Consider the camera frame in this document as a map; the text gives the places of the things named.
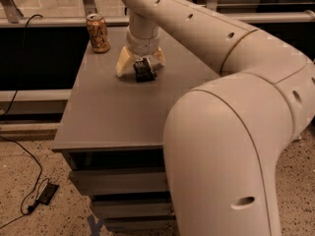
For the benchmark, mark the black rxbar chocolate wrapper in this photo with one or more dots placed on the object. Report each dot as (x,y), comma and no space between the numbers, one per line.
(144,71)

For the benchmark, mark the black power adapter brick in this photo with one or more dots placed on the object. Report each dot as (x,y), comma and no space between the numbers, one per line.
(47,194)

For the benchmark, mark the top grey drawer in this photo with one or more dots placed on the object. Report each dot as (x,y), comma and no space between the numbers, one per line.
(119,181)

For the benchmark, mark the bottom grey drawer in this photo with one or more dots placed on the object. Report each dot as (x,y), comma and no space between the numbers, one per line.
(140,223)

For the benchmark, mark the metal railing frame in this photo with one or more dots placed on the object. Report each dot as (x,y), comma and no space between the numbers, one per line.
(17,12)

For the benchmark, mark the middle grey drawer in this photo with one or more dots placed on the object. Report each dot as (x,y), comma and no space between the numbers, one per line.
(133,208)

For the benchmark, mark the grey drawer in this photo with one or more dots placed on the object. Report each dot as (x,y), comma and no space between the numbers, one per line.
(133,208)
(140,223)
(119,181)

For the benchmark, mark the gold patterned soda can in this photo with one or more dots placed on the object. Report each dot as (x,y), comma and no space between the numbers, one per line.
(97,30)

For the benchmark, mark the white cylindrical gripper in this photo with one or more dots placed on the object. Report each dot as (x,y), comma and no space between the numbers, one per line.
(143,45)

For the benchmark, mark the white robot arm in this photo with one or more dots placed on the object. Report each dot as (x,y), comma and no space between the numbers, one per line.
(222,140)

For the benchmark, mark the grey drawer cabinet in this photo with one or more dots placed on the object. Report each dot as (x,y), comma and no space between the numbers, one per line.
(114,122)

